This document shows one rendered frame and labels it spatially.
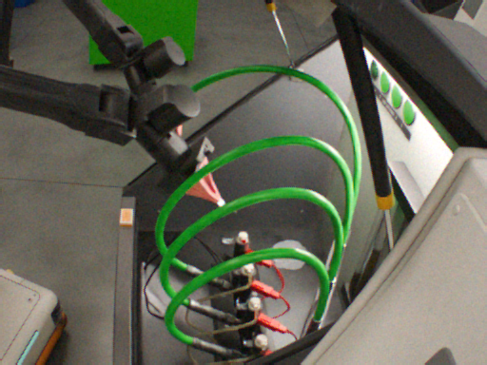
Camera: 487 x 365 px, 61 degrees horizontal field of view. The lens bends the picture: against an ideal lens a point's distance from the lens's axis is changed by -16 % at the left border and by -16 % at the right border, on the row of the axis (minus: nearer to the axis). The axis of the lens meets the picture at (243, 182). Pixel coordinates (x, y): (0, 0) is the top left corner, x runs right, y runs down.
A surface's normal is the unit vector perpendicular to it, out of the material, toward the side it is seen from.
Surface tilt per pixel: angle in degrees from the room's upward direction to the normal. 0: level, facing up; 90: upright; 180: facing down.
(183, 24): 90
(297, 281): 0
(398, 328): 76
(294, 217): 90
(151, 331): 0
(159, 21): 90
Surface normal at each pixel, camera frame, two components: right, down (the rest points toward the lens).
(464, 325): -0.93, -0.19
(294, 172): 0.12, 0.61
